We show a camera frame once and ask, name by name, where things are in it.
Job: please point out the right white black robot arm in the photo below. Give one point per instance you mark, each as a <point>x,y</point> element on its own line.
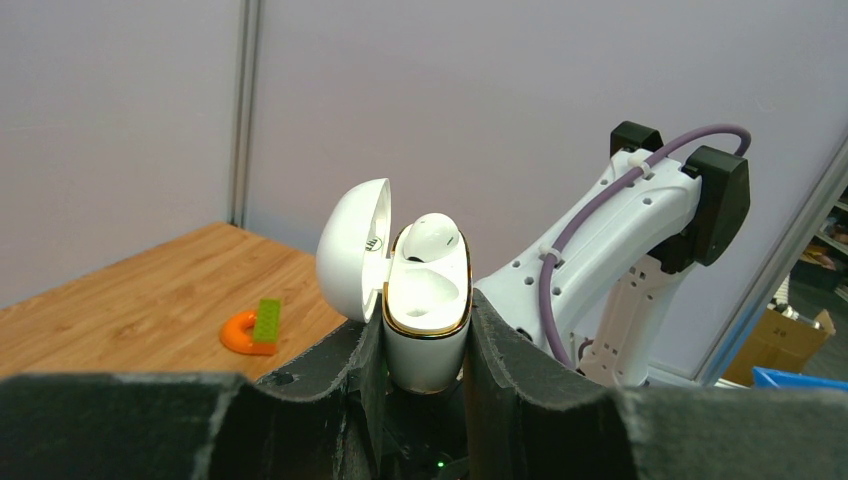
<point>593,291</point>

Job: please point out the white earbud charging case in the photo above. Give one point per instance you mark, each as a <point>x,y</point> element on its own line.
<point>425,307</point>

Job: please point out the cardboard box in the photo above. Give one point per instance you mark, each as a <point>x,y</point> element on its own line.
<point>781,343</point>

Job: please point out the white earbud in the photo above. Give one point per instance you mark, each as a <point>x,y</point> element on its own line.
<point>431,237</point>

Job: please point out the orange ring toy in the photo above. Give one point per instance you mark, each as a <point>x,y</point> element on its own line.
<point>236,335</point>

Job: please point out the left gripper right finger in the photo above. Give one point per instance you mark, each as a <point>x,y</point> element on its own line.
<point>529,417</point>

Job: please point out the green toy brick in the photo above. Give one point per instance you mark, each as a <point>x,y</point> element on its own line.
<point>266,325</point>

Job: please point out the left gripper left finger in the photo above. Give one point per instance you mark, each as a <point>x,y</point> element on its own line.
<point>316,417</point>

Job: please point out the blue plastic bin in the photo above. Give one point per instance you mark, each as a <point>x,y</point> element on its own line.
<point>771,378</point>

